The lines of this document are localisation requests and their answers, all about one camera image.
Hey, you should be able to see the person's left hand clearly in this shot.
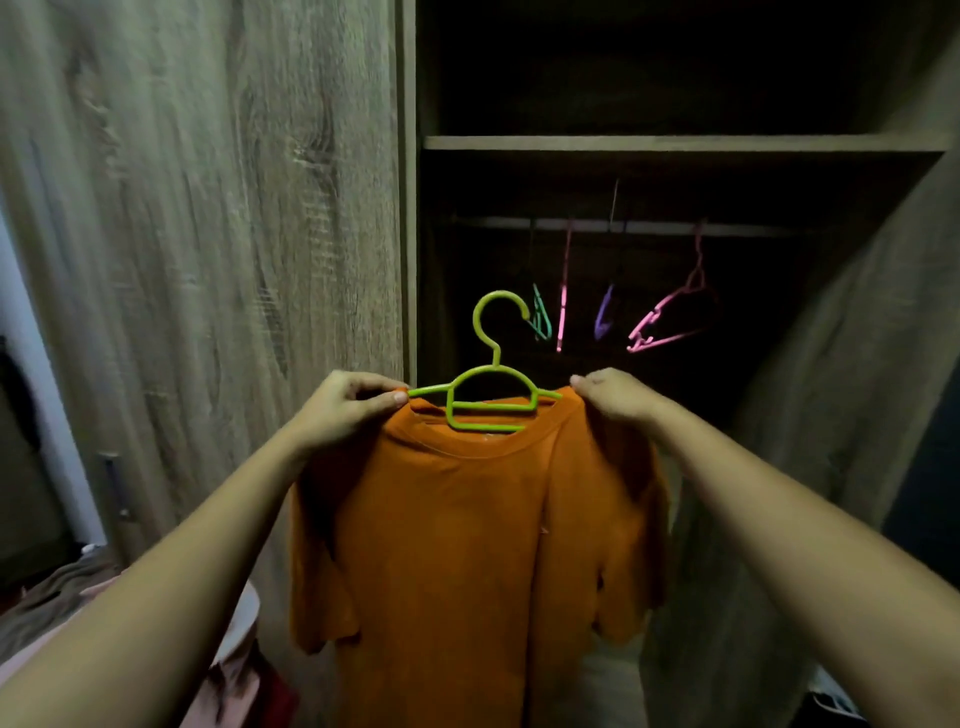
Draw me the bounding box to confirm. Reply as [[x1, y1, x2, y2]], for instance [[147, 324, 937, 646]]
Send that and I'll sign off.
[[288, 369, 412, 457]]

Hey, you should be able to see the person's right hand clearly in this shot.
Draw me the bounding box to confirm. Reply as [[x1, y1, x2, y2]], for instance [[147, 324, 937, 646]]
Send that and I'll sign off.
[[569, 367, 665, 427]]

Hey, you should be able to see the purple plastic hanger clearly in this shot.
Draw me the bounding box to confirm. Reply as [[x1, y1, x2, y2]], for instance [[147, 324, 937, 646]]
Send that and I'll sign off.
[[593, 283, 618, 343]]

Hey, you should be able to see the pink plastic hanger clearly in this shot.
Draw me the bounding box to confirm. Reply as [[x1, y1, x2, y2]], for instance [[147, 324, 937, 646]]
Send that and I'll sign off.
[[626, 221, 710, 354], [554, 221, 575, 354]]

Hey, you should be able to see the teal green plastic hanger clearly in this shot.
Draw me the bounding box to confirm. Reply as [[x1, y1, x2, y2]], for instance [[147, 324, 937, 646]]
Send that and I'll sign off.
[[524, 283, 554, 343]]

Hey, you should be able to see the lime green plastic hanger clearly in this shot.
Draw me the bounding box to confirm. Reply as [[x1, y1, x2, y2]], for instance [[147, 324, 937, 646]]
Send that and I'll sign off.
[[407, 290, 564, 435]]

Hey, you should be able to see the orange t-shirt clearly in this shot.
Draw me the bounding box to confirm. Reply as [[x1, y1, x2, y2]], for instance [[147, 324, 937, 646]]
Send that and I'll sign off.
[[288, 386, 671, 728]]

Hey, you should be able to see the wooden wardrobe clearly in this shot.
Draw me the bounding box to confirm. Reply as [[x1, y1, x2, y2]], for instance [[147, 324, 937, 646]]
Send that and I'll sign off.
[[0, 0, 960, 728]]

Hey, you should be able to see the brown cloth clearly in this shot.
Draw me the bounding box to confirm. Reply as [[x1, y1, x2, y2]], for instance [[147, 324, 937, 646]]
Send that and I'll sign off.
[[0, 551, 121, 661]]

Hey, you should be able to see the person's right forearm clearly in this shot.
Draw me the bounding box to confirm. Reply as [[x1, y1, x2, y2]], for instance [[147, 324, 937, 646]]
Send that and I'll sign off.
[[648, 397, 960, 728]]

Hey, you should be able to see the person's left forearm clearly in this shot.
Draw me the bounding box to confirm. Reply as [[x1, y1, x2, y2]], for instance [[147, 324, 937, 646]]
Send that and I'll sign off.
[[0, 434, 313, 728]]

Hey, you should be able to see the recessed metal door handle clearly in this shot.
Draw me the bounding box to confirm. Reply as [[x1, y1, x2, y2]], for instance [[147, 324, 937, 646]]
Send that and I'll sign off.
[[97, 452, 136, 523]]

